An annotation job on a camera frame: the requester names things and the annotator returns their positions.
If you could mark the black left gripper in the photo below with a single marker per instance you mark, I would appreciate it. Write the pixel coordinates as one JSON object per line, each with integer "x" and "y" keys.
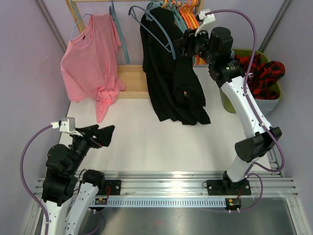
{"x": 103, "y": 135}

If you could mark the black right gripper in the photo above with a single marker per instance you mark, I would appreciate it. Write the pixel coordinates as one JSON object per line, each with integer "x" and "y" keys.
{"x": 189, "y": 39}

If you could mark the red black plaid shirt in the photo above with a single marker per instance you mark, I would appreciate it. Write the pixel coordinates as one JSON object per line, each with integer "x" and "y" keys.
{"x": 264, "y": 75}

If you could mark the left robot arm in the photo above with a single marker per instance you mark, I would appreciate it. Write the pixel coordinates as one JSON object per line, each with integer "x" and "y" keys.
{"x": 58, "y": 186}

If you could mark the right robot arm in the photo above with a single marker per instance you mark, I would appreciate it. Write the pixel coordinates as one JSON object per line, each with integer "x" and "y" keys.
{"x": 215, "y": 49}

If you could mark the yellow plastic hanger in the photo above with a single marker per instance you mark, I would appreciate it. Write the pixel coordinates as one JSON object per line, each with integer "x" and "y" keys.
{"x": 199, "y": 60}

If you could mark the teal empty hanger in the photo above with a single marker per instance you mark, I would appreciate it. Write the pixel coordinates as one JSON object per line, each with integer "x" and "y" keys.
{"x": 178, "y": 14}

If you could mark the orange plastic hanger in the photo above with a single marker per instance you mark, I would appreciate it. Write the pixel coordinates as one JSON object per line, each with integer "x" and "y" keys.
{"x": 190, "y": 19}

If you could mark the black shirt on hanger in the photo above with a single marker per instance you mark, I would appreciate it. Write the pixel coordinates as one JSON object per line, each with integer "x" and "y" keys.
{"x": 175, "y": 91}

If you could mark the pink t-shirt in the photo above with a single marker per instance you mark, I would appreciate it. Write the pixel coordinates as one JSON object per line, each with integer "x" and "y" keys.
{"x": 89, "y": 66}

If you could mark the aluminium corner profile right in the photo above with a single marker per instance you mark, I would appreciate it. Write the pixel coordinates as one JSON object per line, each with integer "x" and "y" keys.
{"x": 275, "y": 24}

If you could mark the aluminium corner profile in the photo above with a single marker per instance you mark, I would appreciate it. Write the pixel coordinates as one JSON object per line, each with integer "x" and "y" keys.
{"x": 275, "y": 24}
{"x": 51, "y": 23}

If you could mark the aluminium corner profile left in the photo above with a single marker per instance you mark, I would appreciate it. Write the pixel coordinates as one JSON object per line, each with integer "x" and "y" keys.
{"x": 51, "y": 23}

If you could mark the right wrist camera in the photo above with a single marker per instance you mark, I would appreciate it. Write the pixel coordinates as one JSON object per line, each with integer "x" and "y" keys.
{"x": 206, "y": 20}

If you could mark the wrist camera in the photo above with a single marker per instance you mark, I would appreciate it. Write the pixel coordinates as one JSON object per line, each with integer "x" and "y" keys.
{"x": 66, "y": 125}
{"x": 206, "y": 20}

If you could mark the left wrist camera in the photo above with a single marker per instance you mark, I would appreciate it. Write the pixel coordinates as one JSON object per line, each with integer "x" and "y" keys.
{"x": 66, "y": 125}

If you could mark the wooden rack frame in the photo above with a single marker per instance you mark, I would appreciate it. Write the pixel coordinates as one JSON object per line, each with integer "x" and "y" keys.
{"x": 132, "y": 75}

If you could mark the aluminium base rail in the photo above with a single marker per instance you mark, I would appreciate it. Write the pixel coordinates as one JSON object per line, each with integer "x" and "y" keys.
{"x": 190, "y": 183}

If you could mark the white slotted cable duct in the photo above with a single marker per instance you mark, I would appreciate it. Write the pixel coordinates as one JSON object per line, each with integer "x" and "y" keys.
{"x": 117, "y": 202}

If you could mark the light blue wire hanger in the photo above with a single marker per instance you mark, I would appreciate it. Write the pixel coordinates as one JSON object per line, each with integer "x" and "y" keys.
{"x": 79, "y": 23}

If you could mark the wooden clothes rail rod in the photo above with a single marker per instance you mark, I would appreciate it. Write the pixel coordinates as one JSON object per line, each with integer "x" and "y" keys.
{"x": 105, "y": 0}

